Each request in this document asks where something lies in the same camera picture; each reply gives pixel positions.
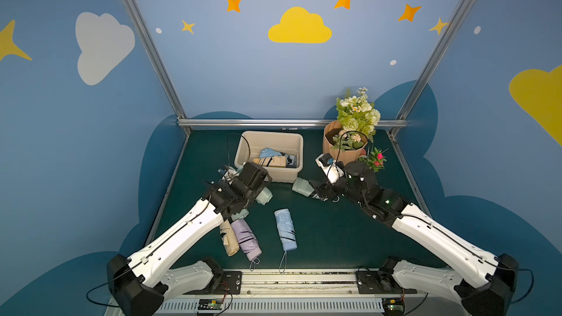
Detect terracotta pot with white flowers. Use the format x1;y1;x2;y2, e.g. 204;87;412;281
323;87;381;165

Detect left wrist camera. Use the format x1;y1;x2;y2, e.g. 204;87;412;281
218;165;242;184

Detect beige umbrella left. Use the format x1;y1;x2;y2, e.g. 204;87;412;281
220;220;240;257

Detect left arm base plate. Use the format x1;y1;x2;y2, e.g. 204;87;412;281
199;271;242;295

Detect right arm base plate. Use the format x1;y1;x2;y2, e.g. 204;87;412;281
356;270;418;295

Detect aluminium frame left post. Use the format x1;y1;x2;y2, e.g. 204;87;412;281
121;0;191;136

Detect aluminium frame back bar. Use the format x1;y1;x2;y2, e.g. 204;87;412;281
177;118;408;129

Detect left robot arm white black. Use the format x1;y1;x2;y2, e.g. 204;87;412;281
106;162;272;315

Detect lilac purple umbrella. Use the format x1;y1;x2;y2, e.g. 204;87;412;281
231;219;262;271

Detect aluminium mounting rail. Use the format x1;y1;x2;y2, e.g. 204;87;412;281
153;269;467;315

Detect circuit board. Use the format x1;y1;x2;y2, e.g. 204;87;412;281
382;298;405;316
197;299;224;313

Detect beige yellow umbrella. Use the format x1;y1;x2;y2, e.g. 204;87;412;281
253;156;288;168

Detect light blue umbrella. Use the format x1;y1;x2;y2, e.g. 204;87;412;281
259;148;285;159
275;209;298;274
285;154;299;168

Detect aluminium frame post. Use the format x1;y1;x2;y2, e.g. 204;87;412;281
389;0;477;140
121;0;191;136

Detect mint green umbrella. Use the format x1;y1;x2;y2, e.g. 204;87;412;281
256;187;273;206
292;177;316;199
231;209;250;221

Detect aluminium frame right post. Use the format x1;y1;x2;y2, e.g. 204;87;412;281
389;0;477;140

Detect right circuit board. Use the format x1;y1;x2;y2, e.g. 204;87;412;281
382;298;405;316

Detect left circuit board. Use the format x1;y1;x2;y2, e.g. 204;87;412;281
197;299;224;313

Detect small white pot pink flowers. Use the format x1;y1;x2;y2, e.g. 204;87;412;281
358;147;387;173

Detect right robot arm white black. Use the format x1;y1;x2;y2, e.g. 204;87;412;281
312;154;519;315

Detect beige plastic storage box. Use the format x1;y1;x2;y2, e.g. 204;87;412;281
234;131;304;184

